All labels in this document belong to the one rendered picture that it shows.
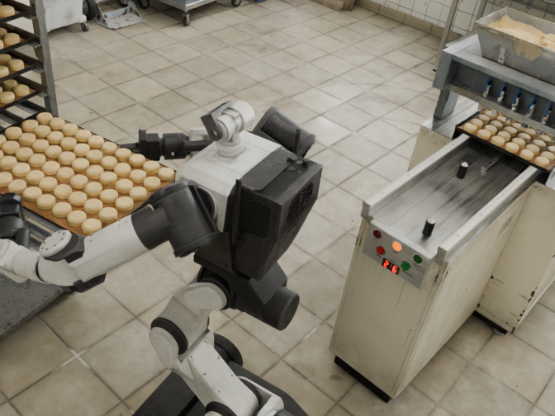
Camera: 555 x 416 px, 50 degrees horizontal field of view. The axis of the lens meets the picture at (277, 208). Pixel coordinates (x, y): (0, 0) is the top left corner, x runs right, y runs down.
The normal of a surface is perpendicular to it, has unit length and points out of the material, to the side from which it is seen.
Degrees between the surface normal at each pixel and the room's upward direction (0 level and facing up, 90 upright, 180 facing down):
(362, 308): 90
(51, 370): 0
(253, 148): 1
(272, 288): 44
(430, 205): 0
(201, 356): 40
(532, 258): 90
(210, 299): 90
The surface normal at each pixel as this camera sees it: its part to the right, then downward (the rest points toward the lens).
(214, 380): 0.63, -0.35
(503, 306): -0.67, 0.40
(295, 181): 0.05, -0.80
